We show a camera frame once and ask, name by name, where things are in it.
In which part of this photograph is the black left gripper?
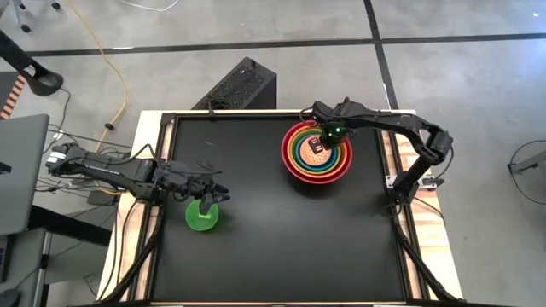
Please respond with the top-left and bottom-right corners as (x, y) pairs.
(167, 168), (232, 218)

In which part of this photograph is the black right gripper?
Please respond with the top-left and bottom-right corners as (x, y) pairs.
(309, 119), (356, 155)

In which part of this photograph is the orange plastic bowl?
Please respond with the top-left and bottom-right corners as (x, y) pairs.
(299, 138), (333, 168)

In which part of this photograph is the teal blue plastic bowl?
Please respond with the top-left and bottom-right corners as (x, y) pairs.
(294, 131), (340, 174)

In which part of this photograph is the small green plastic bowl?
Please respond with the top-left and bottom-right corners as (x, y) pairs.
(184, 199), (221, 233)

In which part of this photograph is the lime yellow plastic bowl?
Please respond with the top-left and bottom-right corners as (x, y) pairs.
(288, 125), (347, 179)

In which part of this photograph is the rainbow nested bowls stack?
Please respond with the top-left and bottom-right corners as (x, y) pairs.
(281, 120), (354, 185)

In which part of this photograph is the black computer tower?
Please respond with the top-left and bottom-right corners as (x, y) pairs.
(191, 56), (277, 111)

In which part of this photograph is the grey laptop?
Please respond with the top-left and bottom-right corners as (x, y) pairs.
(0, 113), (50, 236)

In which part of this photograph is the grey metal stand leg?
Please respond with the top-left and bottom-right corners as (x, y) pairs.
(508, 151), (546, 176)

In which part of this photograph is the black curved stand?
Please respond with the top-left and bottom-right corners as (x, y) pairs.
(0, 29), (65, 97)

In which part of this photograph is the black aluminium table frame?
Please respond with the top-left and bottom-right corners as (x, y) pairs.
(100, 109), (460, 306)

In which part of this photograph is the yellow cable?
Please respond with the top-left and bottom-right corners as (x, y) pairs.
(63, 0), (129, 197)

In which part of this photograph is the black cable loop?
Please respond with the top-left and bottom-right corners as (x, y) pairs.
(507, 139), (546, 206)

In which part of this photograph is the white cable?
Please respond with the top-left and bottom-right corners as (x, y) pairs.
(117, 0), (181, 13)

